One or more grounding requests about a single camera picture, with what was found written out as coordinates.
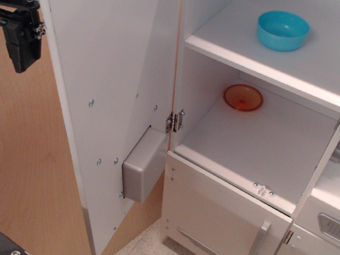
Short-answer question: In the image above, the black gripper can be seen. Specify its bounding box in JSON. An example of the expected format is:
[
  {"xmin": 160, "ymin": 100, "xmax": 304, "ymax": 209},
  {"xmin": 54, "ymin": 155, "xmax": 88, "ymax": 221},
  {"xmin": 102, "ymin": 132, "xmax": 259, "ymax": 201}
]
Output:
[{"xmin": 0, "ymin": 0, "xmax": 45, "ymax": 73}]

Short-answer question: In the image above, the white fridge door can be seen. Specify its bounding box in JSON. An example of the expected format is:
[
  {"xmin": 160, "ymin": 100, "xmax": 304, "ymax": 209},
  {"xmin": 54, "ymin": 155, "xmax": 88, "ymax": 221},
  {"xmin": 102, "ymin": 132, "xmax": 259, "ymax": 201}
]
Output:
[{"xmin": 40, "ymin": 0, "xmax": 181, "ymax": 255}]

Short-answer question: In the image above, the white toy fridge cabinet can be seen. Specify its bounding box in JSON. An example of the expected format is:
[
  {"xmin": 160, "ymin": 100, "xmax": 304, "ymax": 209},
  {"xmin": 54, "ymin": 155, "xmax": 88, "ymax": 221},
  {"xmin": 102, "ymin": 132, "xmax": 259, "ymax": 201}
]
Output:
[{"xmin": 169, "ymin": 0, "xmax": 340, "ymax": 254}]

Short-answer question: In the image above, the plywood board panel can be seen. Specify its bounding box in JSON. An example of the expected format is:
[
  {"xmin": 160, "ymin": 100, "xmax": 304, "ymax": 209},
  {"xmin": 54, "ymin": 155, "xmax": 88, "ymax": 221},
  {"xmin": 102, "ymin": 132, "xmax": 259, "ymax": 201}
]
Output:
[{"xmin": 0, "ymin": 0, "xmax": 185, "ymax": 255}]

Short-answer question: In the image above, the metal door hinge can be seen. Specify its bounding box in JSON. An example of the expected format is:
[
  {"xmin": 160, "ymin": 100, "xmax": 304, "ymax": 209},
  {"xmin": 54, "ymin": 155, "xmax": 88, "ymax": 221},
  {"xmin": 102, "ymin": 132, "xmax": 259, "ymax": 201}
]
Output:
[{"xmin": 165, "ymin": 110, "xmax": 185, "ymax": 134}]

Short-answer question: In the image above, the grey dispenser box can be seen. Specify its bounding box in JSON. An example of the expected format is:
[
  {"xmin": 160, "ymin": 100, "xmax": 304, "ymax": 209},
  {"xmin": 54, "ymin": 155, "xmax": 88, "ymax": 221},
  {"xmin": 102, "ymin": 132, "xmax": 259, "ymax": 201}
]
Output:
[{"xmin": 122, "ymin": 127, "xmax": 168, "ymax": 204}]

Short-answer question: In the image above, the orange translucent bowl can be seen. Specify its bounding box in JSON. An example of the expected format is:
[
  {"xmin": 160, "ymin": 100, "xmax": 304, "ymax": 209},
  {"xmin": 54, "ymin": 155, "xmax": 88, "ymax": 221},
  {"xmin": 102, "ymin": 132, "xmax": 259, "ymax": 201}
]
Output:
[{"xmin": 223, "ymin": 84, "xmax": 264, "ymax": 112}]

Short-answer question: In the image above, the blue plastic bowl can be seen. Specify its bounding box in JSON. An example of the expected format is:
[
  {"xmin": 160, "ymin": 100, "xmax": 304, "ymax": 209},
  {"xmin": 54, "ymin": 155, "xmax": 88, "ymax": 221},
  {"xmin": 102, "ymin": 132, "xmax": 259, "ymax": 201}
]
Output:
[{"xmin": 257, "ymin": 10, "xmax": 310, "ymax": 51}]

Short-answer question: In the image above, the white door latch catch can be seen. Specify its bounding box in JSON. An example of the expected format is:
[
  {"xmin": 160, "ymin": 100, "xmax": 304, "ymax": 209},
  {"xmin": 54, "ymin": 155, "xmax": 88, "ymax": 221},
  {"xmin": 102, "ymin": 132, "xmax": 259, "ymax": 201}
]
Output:
[{"xmin": 252, "ymin": 182, "xmax": 275, "ymax": 198}]

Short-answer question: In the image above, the white lower freezer door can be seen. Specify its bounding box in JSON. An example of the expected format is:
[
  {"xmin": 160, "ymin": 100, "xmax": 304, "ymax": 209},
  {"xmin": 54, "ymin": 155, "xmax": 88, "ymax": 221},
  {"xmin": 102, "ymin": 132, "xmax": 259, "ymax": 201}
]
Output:
[{"xmin": 161, "ymin": 152, "xmax": 292, "ymax": 255}]

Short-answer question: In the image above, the brass upper cabinet hinge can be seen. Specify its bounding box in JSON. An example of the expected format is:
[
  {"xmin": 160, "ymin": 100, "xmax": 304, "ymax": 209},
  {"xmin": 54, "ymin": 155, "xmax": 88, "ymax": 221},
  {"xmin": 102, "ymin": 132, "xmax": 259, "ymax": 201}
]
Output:
[{"xmin": 283, "ymin": 230, "xmax": 293, "ymax": 245}]

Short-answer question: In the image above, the grey vent panel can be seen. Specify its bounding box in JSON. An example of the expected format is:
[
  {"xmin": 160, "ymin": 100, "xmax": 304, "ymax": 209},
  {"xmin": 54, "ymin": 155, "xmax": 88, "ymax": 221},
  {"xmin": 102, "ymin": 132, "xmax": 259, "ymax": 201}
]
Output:
[{"xmin": 318, "ymin": 213, "xmax": 340, "ymax": 243}]

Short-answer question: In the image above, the grey lower door handle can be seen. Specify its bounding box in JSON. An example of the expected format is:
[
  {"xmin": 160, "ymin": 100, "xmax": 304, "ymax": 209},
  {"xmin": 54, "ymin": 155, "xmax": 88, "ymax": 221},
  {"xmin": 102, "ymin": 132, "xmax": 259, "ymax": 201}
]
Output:
[{"xmin": 248, "ymin": 220, "xmax": 271, "ymax": 255}]

